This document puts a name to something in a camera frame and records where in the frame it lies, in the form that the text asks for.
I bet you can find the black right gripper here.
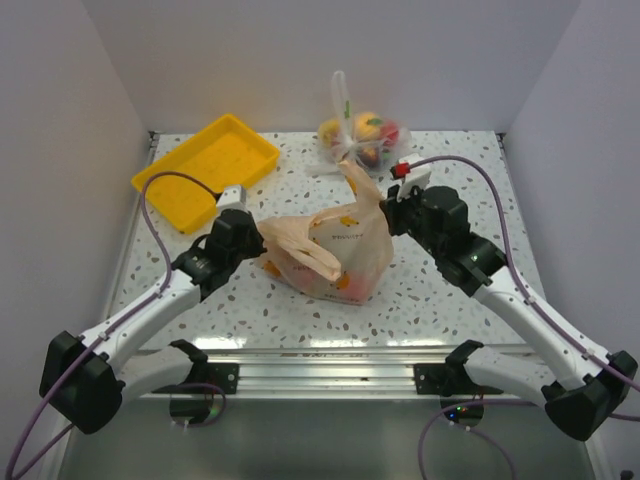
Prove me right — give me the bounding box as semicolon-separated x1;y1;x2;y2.
381;180;445;258

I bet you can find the orange banana print plastic bag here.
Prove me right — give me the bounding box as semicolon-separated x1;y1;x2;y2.
257;160;394;305

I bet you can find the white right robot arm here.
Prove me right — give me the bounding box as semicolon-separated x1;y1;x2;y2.
380;185;638;441

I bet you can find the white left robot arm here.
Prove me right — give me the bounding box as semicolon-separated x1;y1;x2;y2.
39;209;265;434

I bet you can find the clear plastic bag of fruit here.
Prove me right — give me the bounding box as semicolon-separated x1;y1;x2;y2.
305;70;412;176

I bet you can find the yellow plastic tray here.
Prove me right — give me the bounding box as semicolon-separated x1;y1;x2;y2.
131;114;280;234

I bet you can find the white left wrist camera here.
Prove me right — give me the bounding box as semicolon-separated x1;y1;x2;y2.
216;184;247;212

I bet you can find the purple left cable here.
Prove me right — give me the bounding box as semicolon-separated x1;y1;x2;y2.
0;171;226;480

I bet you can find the purple cable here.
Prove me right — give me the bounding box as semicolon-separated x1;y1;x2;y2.
407;154;640;480
0;171;226;480

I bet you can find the aluminium mounting rail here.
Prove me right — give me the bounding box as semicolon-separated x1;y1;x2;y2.
142;347;591;399

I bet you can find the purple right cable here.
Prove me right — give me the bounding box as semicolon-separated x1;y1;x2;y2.
407;154;640;480

